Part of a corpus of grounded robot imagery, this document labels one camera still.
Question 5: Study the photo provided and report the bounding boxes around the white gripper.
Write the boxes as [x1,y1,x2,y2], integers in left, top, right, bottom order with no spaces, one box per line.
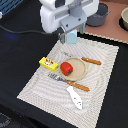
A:
[39,0,99,42]

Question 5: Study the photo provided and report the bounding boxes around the blue milk carton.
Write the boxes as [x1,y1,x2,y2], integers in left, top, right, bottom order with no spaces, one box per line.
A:
[66,30,77,43]

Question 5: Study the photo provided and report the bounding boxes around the yellow butter box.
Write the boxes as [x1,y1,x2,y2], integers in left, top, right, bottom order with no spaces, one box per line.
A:
[39,57,58,71]

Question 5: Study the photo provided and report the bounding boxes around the red toy tomato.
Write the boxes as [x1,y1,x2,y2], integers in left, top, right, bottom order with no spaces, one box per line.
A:
[60,62,73,75]

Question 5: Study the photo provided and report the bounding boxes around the large grey pot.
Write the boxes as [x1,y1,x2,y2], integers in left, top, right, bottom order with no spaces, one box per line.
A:
[86,3,110,27]

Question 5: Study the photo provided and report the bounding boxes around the pink brown mat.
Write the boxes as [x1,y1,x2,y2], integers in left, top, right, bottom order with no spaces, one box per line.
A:
[85,1,128,43]

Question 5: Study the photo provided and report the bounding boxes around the beige bowl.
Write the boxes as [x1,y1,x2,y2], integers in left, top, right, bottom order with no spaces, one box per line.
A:
[121,7,128,30]

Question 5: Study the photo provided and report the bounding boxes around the round wooden plate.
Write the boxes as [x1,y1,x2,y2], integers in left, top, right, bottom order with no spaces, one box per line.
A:
[60,57,87,81]

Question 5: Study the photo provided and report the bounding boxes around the beige woven placemat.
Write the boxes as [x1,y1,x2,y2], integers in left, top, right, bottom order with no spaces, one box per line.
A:
[17,38,119,128]

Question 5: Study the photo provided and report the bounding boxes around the wooden handled knife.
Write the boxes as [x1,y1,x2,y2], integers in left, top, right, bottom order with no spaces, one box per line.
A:
[62,52,102,65]

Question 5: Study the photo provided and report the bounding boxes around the wooden handled fork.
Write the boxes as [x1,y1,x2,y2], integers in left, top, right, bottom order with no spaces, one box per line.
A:
[48,73,90,92]

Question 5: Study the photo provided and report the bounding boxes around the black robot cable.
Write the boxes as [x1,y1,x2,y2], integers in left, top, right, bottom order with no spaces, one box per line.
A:
[0,23,51,36]

